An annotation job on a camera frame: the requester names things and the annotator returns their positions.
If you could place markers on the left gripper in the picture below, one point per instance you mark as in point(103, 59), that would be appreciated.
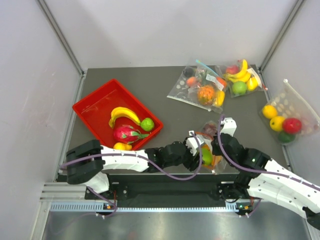
point(191, 164)

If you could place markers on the green apple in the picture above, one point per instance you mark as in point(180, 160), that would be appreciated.
point(206, 156)
point(239, 88)

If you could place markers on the orange mandarin cluster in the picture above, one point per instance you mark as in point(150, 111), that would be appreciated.
point(215, 160)

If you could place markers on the zip bag with red zipper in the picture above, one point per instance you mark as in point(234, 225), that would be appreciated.
point(220, 167)

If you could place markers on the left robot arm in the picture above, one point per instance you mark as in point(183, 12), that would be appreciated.
point(86, 163)

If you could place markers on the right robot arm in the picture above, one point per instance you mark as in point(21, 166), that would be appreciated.
point(262, 177)

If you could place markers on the yellow mango in blue-zip bag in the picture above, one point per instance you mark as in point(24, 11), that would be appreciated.
point(219, 98)

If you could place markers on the dotted flat zip bag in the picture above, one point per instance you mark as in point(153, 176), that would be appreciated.
point(181, 91)

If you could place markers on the zip bag with blue zipper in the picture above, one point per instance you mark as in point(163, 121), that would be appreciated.
point(207, 76)

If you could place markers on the green apple in banana bag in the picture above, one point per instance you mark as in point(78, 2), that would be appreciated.
point(239, 88)

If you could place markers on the zip bag with bananas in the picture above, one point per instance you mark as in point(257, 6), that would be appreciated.
point(252, 71)

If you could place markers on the yellow lemon in banana bag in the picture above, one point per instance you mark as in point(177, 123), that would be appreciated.
point(252, 84)

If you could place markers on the yellow banana bunch in bag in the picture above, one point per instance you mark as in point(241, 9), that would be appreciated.
point(243, 75)

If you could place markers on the dotted zip bag with lemons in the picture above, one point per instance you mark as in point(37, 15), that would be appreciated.
point(290, 104)

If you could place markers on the red apple in dotted bag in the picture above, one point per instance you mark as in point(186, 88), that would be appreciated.
point(292, 125)

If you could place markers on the dark red plum toy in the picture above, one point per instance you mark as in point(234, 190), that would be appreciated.
point(209, 129)

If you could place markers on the pink dragon fruit toy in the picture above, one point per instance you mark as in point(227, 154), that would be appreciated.
point(127, 134)

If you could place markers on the orange pineapple toy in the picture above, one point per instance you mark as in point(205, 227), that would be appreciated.
point(206, 95)

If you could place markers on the yellow fruit in tray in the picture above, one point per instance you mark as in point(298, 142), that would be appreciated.
point(122, 146)

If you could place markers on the orange persimmon toy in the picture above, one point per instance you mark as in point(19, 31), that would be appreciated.
point(191, 81)

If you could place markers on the banana bunch in tray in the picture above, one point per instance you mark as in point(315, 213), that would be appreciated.
point(123, 112)

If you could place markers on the orange tomato toy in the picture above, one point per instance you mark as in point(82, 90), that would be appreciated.
point(222, 81)

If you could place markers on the yellow lemon left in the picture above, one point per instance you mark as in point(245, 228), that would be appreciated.
point(269, 111)

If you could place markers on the yellow orange with green stem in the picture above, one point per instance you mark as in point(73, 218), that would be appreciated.
point(276, 123)

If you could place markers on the red peach toy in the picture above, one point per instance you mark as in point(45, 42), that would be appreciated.
point(232, 69)

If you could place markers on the red plastic tray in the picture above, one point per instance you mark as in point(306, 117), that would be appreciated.
point(95, 112)

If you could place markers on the dark green avocado toy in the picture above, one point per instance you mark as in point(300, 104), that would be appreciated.
point(285, 137)

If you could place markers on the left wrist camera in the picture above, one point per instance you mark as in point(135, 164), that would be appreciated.
point(194, 142)

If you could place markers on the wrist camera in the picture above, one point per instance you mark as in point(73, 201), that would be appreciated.
point(228, 126)
point(194, 142)

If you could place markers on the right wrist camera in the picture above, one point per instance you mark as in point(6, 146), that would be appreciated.
point(228, 126)

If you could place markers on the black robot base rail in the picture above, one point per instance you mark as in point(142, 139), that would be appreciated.
point(159, 190)

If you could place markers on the white slotted cable duct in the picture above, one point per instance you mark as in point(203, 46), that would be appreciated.
point(103, 207)

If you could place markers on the aluminium corner post left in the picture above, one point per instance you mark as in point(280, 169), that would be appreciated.
point(60, 36)

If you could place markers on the aluminium corner post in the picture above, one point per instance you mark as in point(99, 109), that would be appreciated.
point(294, 11)
point(60, 36)

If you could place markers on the aluminium corner post right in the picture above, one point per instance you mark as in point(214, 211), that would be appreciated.
point(294, 11)

